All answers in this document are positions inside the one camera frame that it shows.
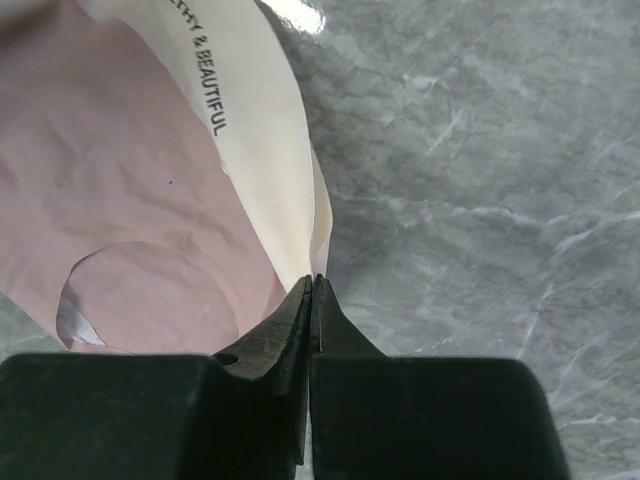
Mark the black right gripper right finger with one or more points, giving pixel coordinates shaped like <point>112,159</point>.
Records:
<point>379,417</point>

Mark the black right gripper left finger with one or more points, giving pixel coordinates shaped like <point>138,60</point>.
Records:
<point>237,414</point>

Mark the pink and cream underwear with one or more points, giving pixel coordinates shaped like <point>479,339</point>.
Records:
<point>159,190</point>

